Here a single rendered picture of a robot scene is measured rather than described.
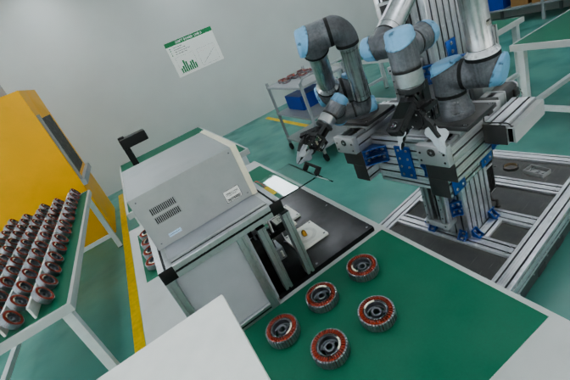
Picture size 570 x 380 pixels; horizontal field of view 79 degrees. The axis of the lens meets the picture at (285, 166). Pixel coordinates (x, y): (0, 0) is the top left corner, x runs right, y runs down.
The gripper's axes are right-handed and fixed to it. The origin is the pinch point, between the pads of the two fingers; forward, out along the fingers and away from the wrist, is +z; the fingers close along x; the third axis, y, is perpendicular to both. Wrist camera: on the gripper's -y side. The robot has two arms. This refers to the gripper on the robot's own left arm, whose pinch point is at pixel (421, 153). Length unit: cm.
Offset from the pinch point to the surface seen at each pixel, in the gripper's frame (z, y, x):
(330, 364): 38, -52, 3
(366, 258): 37.0, -15.6, 20.6
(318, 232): 37, -14, 50
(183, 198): -8, -56, 51
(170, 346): -5, -79, -2
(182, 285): 12, -71, 41
